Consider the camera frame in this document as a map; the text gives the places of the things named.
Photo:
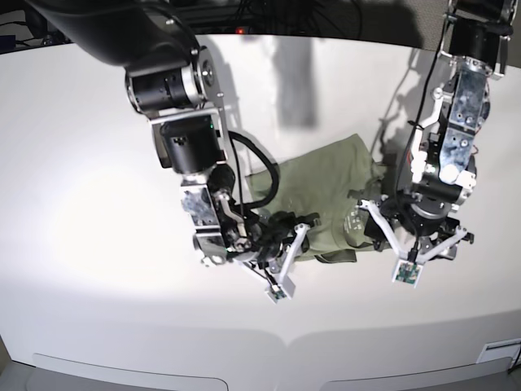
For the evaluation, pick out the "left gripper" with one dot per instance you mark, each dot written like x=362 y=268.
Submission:
x=426 y=219

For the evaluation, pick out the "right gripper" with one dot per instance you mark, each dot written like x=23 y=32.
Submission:
x=258 y=231

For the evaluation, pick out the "olive green T-shirt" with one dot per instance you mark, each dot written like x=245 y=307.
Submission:
x=330 y=181

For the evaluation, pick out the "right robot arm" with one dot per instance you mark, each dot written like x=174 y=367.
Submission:
x=170 y=79

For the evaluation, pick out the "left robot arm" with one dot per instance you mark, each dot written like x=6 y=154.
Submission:
x=436 y=174

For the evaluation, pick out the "white label sticker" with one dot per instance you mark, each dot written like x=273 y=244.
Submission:
x=501 y=349

